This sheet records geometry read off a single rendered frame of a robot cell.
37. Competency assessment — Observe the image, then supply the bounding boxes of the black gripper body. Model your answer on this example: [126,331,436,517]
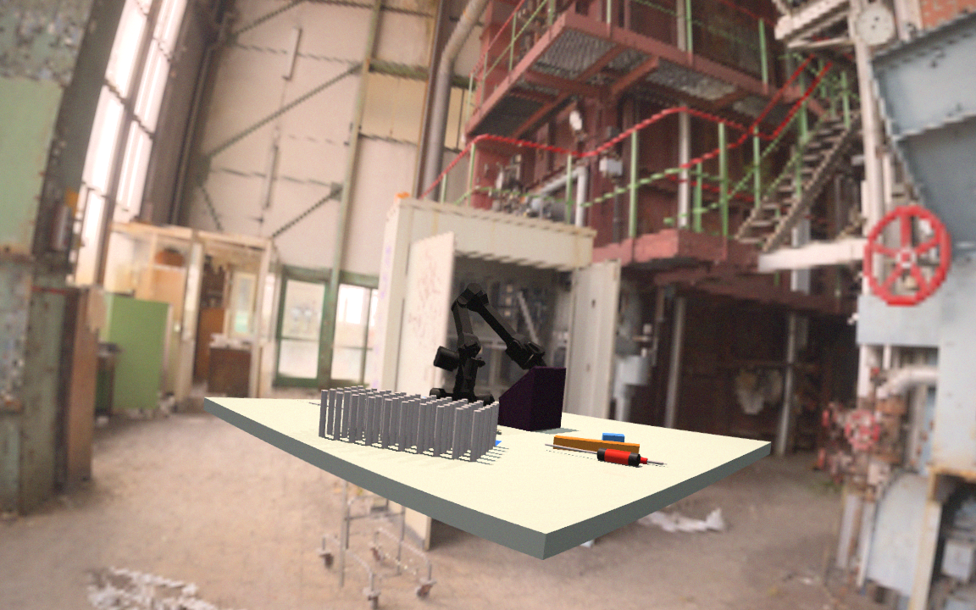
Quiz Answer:
[430,372,495,408]

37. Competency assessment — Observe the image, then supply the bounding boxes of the red-handled screwdriver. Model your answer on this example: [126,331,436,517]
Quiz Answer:
[545,444,641,466]

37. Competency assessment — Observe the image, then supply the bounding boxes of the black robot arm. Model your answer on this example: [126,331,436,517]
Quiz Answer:
[433,283,546,377]

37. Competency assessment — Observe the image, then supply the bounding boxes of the yellow flat bar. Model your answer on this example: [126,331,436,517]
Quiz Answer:
[553,435,640,453]

